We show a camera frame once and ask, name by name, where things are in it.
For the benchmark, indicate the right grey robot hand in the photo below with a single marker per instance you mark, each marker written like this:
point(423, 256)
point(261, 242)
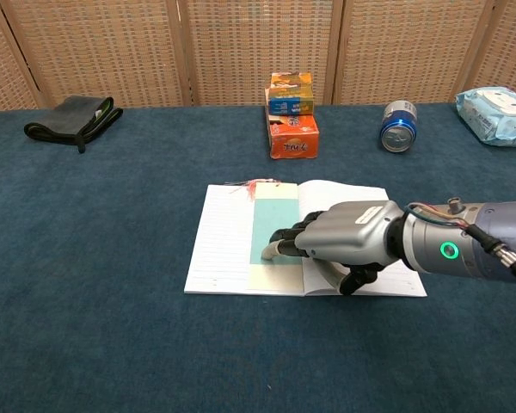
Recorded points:
point(348, 232)

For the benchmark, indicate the orange cardboard box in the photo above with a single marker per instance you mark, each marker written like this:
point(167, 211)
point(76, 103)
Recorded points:
point(293, 137)

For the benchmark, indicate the black folded pouch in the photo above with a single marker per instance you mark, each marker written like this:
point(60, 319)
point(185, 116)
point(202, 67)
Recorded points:
point(73, 121)

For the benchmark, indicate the blue aluminium can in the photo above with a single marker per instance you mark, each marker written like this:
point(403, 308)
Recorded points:
point(398, 127)

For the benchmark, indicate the light blue wet wipes pack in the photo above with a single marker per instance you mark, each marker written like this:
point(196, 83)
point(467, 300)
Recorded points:
point(494, 118)

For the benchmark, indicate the dark teal table cloth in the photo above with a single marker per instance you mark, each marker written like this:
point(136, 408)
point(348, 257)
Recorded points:
point(112, 279)

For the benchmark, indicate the teal and cream bookmark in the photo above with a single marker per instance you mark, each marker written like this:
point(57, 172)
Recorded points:
point(275, 223)

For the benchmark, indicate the open white lined notebook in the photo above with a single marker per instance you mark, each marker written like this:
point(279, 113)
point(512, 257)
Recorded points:
point(223, 241)

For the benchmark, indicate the blue and yellow small box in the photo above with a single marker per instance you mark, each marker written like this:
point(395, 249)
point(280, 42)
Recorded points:
point(290, 100)

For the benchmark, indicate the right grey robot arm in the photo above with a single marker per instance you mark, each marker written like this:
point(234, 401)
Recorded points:
point(464, 241)

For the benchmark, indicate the woven wooden folding screen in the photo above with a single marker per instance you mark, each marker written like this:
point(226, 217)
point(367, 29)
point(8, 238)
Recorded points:
point(241, 47)

